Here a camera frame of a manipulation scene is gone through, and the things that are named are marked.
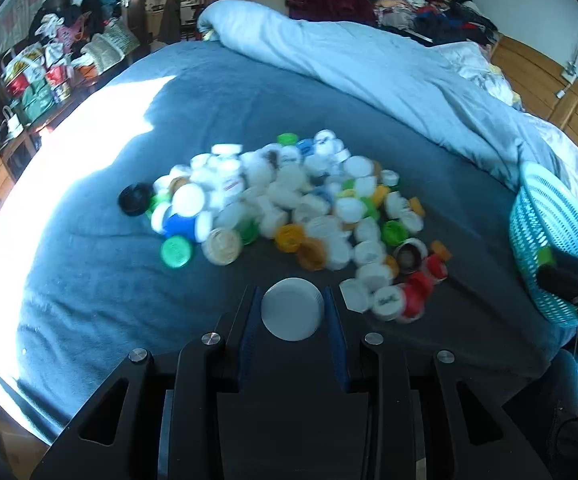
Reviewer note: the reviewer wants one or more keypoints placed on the dark red blanket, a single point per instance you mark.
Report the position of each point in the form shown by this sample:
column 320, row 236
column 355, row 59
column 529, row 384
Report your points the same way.
column 356, row 11

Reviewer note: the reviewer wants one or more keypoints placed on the pile of clothes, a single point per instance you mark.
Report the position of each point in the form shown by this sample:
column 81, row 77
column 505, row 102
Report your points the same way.
column 436, row 22

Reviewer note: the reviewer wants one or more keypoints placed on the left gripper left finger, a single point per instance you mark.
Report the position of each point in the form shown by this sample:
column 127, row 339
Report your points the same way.
column 249, row 337

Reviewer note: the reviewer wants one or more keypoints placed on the light blue plastic basket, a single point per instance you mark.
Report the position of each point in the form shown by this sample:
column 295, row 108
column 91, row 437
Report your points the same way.
column 544, row 214

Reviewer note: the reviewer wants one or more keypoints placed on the black bottle cap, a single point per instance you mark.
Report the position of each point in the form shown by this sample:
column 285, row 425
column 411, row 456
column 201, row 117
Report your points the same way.
column 135, row 199

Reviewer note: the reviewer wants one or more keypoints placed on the wooden headboard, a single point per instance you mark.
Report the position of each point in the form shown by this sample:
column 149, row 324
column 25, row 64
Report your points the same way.
column 540, row 84

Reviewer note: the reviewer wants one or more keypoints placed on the cluttered side table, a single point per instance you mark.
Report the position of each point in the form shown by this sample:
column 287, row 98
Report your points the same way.
column 51, row 50

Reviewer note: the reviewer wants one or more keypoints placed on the large white lid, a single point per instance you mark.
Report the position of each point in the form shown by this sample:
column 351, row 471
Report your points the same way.
column 292, row 309

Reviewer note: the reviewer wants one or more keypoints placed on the green bottle cap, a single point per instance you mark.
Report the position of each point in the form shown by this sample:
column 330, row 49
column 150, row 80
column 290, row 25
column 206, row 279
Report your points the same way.
column 176, row 251

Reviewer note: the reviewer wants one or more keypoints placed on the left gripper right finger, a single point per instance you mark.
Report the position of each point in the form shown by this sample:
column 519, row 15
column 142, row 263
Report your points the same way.
column 336, row 340

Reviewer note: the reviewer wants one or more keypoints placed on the light blue rolled duvet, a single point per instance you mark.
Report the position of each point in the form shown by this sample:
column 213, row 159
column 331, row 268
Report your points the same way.
column 411, row 83

